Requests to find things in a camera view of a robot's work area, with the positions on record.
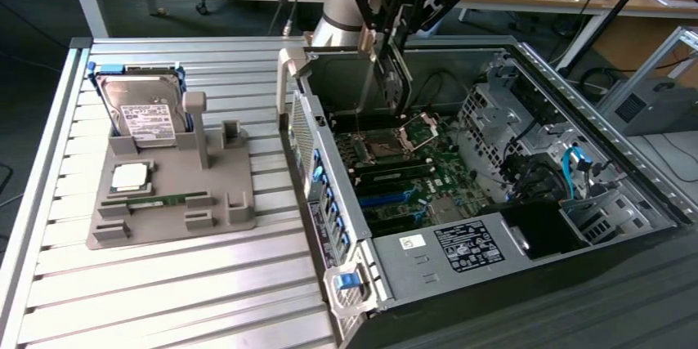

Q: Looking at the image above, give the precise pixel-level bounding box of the grey computer tower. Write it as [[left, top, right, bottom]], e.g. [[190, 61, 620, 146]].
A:
[[596, 77, 698, 137]]

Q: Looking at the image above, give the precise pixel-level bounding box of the graphics card with metal bracket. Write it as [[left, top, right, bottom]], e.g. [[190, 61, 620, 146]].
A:
[[355, 28, 416, 119]]

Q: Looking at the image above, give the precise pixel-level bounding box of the silver CPU chip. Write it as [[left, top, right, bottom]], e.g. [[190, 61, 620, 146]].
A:
[[108, 163, 157, 195]]

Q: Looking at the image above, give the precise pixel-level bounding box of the aluminium profile frame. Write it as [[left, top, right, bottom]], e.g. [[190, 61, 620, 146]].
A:
[[626, 25, 698, 92]]

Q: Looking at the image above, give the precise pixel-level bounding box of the hard disk with blue carrier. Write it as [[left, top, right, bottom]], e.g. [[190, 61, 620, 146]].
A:
[[85, 61, 190, 150]]

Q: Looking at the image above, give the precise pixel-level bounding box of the green RAM stick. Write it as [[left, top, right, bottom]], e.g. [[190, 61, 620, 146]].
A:
[[124, 195, 186, 208]]

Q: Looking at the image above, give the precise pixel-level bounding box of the blue disk wire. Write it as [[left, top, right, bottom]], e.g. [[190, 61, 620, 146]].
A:
[[557, 143, 594, 203]]

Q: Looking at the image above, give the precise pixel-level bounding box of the blue case latch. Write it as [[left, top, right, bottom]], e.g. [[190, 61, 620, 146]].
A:
[[332, 273, 364, 291]]

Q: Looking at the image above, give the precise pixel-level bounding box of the black wire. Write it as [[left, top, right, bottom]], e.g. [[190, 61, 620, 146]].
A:
[[415, 69, 459, 119]]

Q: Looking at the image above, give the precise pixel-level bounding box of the grey parts rack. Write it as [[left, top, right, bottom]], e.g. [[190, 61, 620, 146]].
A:
[[85, 89, 259, 251]]

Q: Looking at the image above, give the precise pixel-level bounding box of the silver disk bay cage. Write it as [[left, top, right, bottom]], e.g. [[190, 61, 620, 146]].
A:
[[456, 60, 566, 162]]

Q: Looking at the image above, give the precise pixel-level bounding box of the grey disk bay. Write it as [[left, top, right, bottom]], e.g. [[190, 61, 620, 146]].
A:
[[557, 187, 675, 246]]

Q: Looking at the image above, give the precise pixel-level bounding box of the metal socket cover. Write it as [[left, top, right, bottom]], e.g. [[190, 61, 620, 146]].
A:
[[395, 114, 440, 150]]

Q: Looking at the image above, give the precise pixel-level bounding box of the grey power supply unit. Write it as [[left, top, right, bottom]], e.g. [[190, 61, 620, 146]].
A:
[[369, 212, 533, 301]]

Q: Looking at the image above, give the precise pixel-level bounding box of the open grey PC case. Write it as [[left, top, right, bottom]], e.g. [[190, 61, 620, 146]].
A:
[[276, 36, 691, 348]]

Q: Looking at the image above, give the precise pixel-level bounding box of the black stand pole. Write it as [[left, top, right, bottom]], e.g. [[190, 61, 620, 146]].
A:
[[557, 0, 666, 76]]

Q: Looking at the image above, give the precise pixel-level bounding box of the blue expansion slot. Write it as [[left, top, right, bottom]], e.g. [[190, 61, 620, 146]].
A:
[[359, 190, 419, 208]]

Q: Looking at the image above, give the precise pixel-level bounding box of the green motherboard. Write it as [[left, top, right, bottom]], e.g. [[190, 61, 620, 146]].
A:
[[331, 115, 492, 235]]

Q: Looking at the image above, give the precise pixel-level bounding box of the CPU socket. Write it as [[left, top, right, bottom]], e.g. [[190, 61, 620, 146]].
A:
[[361, 130, 408, 160]]

